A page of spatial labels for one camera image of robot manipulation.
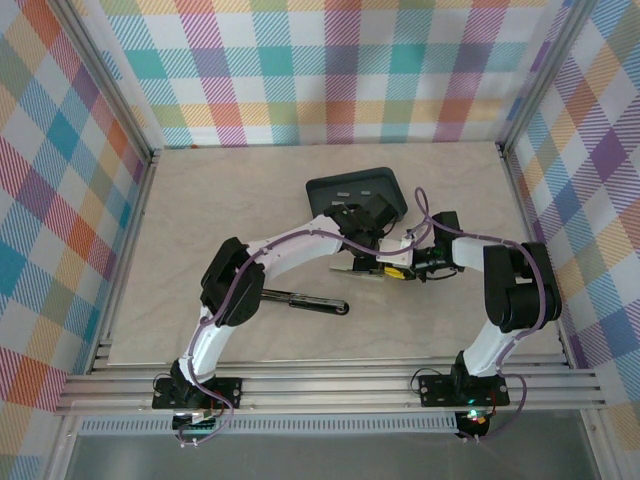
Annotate dark grey plastic tray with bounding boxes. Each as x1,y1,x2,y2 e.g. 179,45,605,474
305,166,409,226

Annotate grey metal bottom panel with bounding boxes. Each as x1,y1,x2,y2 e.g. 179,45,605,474
64,432,601,480

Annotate aluminium side rail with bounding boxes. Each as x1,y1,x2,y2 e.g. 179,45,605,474
496,143,575,369
89,149,162,374

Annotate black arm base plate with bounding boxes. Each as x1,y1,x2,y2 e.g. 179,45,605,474
151,377,245,412
417,372,511,407

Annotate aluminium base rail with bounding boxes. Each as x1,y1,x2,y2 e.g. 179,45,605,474
53,353,606,415

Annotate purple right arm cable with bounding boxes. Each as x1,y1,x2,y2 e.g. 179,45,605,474
405,185,551,444

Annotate grey slotted cable duct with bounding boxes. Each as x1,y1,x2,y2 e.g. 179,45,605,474
78,412,460,435

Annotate aluminium frame post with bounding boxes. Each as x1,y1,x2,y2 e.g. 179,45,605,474
49,0,162,166
497,0,604,161

